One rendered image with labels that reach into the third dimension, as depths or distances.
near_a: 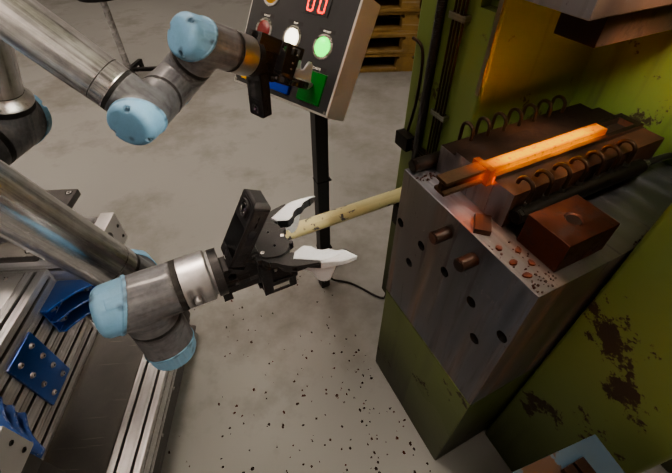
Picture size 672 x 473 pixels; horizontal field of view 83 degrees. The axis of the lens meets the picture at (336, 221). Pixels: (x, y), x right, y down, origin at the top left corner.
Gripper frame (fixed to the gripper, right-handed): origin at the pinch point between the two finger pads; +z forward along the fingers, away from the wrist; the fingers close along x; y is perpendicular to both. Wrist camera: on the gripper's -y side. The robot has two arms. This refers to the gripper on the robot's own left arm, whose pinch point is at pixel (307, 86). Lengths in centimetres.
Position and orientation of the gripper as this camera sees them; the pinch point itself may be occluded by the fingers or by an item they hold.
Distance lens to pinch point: 97.5
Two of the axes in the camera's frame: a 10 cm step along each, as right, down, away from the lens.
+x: -7.8, -4.3, 4.5
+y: 3.1, -8.9, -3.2
